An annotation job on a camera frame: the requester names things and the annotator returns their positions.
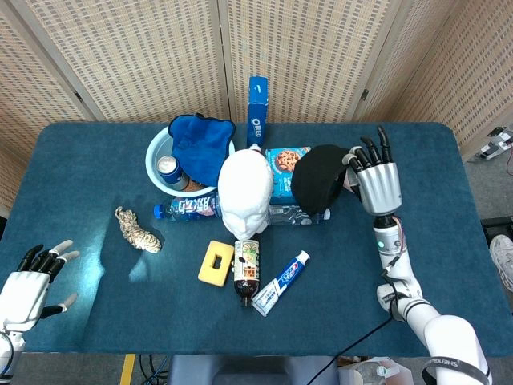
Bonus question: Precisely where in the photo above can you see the woven folding screen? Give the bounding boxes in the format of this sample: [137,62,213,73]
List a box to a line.
[0,0,513,217]

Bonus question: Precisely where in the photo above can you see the blue cloth towel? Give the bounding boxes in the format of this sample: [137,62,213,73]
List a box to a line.
[168,114,236,188]

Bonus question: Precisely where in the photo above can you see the clear bottle green label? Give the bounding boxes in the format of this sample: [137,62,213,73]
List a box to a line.
[356,360,398,385]

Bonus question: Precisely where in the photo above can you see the blue label drink bottle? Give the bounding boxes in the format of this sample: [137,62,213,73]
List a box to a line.
[153,192,222,222]

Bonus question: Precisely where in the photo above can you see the brown tea bottle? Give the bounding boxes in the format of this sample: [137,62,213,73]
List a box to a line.
[232,238,262,308]

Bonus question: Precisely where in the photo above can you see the white foam mannequin head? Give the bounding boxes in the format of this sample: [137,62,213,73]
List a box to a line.
[217,146,274,241]

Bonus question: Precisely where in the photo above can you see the pink wet wipes pack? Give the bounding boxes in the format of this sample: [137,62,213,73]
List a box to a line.
[341,168,362,198]

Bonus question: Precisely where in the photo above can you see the floor cables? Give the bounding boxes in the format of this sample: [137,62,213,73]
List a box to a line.
[138,355,172,385]

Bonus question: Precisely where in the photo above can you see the white power strip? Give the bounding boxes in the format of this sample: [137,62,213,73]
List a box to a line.
[476,126,513,161]

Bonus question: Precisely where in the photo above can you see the yellow floor tape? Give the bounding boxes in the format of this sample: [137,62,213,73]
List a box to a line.
[119,353,137,385]

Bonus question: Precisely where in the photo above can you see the white sneaker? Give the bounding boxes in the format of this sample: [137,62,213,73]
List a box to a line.
[489,234,513,292]

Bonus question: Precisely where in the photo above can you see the black stand base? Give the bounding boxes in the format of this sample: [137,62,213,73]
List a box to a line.
[480,216,513,241]

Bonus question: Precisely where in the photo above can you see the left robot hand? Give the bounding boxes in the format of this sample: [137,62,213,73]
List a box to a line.
[0,239,81,333]

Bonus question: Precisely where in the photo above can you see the blue cookie box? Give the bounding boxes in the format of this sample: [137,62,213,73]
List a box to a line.
[264,146,313,205]

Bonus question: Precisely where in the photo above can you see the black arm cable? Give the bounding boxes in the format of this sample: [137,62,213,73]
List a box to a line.
[310,256,406,385]

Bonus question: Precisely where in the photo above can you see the yellow sponge with hole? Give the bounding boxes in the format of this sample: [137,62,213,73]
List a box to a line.
[197,240,236,288]

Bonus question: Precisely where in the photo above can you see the cardboard box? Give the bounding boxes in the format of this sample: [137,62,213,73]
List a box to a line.
[338,355,414,385]

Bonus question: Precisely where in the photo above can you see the blue soda can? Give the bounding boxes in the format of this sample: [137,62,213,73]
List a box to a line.
[156,155,184,185]

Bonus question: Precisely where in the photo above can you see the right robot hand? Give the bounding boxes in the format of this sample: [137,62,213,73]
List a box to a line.
[342,125,402,217]

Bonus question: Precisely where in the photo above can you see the blue Oreo box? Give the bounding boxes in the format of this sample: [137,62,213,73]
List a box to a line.
[246,75,269,148]

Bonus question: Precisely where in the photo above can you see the teal tablecloth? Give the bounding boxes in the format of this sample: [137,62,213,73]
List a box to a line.
[0,121,493,358]

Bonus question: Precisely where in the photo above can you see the clear water bottle white cap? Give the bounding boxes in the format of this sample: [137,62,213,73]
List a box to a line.
[267,204,332,226]

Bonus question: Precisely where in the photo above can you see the black baseball cap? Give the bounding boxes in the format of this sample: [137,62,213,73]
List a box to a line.
[290,144,350,216]

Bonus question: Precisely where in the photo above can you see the pale blue plastic basin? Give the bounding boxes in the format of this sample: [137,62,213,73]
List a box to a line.
[145,125,236,193]

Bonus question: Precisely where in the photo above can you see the blue white toothpaste tube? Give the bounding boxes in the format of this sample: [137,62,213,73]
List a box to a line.
[252,249,312,318]

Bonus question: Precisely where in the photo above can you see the beige rope bundle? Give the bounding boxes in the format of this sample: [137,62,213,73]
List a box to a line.
[114,205,163,254]

